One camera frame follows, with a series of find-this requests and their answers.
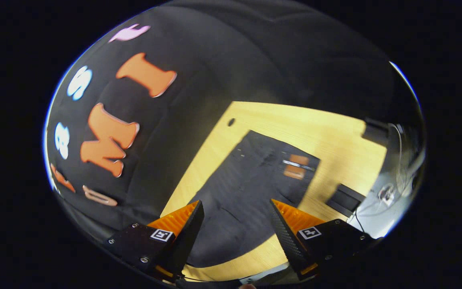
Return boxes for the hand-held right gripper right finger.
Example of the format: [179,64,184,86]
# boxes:
[269,198,383,281]

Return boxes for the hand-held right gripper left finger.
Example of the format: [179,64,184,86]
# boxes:
[106,200,205,282]

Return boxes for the black rectangular box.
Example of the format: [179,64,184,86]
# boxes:
[362,118,391,146]
[326,183,367,218]

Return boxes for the dark blue jeans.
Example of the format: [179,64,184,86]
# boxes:
[187,130,320,269]

